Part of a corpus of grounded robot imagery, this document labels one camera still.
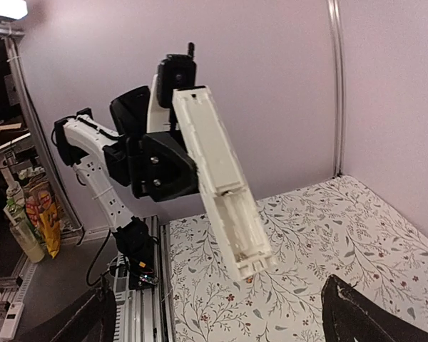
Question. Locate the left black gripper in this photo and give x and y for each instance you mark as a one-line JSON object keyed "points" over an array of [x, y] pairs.
{"points": [[151, 164]]}

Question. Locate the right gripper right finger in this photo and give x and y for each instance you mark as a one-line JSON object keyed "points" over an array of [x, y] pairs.
{"points": [[347, 315]]}

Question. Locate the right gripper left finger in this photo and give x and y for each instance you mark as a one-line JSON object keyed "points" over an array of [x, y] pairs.
{"points": [[91, 317]]}

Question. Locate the white remote control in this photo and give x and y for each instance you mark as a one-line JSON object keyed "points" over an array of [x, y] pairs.
{"points": [[226, 196]]}

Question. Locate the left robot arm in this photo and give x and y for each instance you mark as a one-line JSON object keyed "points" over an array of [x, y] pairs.
{"points": [[79, 140]]}

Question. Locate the floral patterned table mat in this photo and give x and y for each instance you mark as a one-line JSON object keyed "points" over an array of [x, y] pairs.
{"points": [[338, 227]]}

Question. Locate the yellow snack bag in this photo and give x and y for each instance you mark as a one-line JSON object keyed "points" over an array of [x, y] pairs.
{"points": [[41, 208]]}

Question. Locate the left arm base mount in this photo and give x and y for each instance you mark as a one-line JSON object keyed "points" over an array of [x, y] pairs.
{"points": [[137, 247]]}

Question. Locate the left aluminium frame post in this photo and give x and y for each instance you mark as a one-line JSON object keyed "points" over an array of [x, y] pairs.
{"points": [[42, 144]]}

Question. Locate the aluminium frame post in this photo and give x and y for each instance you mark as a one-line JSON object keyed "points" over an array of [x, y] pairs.
{"points": [[42, 144], [340, 87]]}

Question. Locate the right aluminium frame post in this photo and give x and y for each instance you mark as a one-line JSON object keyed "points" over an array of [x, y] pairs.
{"points": [[340, 87]]}

